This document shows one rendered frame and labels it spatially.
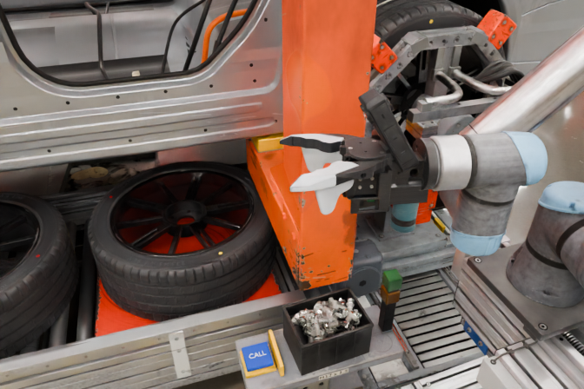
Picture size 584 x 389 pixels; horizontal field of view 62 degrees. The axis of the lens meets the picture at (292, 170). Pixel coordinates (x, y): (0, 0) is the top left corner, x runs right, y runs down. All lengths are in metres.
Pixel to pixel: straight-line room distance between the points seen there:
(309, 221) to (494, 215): 0.62
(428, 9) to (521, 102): 0.83
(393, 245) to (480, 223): 1.33
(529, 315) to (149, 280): 1.06
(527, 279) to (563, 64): 0.46
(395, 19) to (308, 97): 0.58
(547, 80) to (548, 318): 0.48
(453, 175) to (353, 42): 0.48
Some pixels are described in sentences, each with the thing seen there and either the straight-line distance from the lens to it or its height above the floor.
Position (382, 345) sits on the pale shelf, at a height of 0.45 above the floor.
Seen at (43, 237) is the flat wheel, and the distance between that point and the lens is 1.82.
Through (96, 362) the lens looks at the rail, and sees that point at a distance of 1.61.
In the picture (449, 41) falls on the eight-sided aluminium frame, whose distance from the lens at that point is 1.58.
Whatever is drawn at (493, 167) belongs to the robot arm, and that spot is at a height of 1.23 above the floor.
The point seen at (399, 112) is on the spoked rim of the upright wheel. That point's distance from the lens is 1.72.
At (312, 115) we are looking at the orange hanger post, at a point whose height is 1.08.
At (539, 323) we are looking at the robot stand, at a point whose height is 0.82.
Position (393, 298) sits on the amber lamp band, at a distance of 1.34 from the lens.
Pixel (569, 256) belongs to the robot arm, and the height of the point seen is 0.98.
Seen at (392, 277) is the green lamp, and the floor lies 0.66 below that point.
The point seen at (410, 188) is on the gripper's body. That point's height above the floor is 1.19.
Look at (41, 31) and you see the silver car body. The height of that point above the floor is 0.93.
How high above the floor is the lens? 1.57
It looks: 33 degrees down
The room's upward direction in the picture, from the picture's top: straight up
